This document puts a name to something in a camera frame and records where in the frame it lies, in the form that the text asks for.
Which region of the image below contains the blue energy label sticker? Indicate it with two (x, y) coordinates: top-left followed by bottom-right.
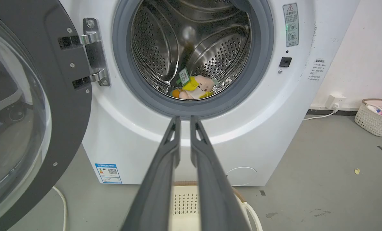
(94, 163), (123, 184)

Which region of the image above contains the green hang tag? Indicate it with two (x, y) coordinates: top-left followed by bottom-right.
(176, 67), (191, 86)

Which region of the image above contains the white text sticker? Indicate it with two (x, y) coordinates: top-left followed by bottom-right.
(309, 59), (327, 81)

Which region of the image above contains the yellow and cream plush toy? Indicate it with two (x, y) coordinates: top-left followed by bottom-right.
(171, 75), (219, 100)

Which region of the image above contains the dark grey washing machine door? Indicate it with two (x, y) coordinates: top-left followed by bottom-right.
(0, 0), (92, 231)

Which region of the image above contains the white woven basket with laundry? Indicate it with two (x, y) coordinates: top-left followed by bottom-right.
(354, 98), (382, 137)

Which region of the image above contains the white cable on floor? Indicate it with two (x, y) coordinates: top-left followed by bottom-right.
(52, 186), (68, 231)

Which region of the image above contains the white wall power socket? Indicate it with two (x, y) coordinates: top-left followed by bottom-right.
(325, 94), (346, 110)

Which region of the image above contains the chrome door hinge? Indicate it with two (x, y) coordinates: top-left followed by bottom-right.
(58, 18), (111, 90)

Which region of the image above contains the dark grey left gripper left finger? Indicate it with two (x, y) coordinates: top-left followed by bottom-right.
(121, 116), (181, 231)

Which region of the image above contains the white power cable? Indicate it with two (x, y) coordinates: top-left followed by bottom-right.
(303, 103), (339, 121)

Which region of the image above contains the white front-load washing machine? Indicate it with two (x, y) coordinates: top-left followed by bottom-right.
(58, 0), (361, 187)

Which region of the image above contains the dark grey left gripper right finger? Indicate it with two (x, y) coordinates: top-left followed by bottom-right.
(190, 115), (251, 231)

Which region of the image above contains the white laundry basket brown rim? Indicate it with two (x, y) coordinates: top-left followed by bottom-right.
(168, 181), (263, 231)

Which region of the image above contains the grey warning label sticker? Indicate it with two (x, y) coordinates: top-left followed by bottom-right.
(283, 3), (300, 47)

